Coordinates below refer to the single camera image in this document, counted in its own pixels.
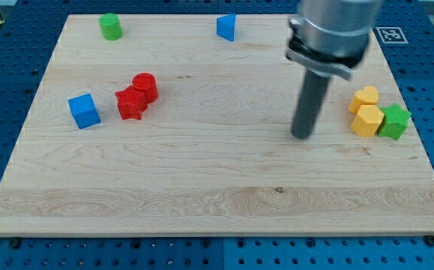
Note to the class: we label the black board screw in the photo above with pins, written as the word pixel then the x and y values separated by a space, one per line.
pixel 429 240
pixel 14 243

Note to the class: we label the blue triangular prism block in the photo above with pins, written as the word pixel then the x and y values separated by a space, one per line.
pixel 226 27

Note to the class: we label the silver clamp ring mount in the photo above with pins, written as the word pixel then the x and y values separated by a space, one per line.
pixel 325 51

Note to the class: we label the black board screw left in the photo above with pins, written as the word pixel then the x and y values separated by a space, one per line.
pixel 14 243

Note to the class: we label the green cylinder block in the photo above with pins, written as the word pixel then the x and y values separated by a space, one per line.
pixel 110 26

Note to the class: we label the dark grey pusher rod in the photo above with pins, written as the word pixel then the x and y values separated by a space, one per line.
pixel 309 103

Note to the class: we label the white fiducial marker tag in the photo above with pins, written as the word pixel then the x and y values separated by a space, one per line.
pixel 391 35

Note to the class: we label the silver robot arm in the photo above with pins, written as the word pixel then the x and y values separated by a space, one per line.
pixel 339 15

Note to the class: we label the wooden board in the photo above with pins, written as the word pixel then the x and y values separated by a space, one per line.
pixel 213 155

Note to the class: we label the red star block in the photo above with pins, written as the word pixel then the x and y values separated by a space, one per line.
pixel 131 103

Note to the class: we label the blue cube block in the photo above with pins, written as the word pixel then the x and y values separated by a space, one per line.
pixel 83 110

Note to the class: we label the yellow heart block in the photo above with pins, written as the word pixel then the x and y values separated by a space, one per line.
pixel 368 95

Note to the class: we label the black board screw right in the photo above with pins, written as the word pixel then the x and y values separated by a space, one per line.
pixel 429 240

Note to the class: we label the green star block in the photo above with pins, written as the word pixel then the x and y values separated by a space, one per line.
pixel 395 121

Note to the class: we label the red cylinder block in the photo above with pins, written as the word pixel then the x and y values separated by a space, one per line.
pixel 146 83

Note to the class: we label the yellow pentagon block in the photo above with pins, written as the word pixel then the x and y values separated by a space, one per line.
pixel 367 120

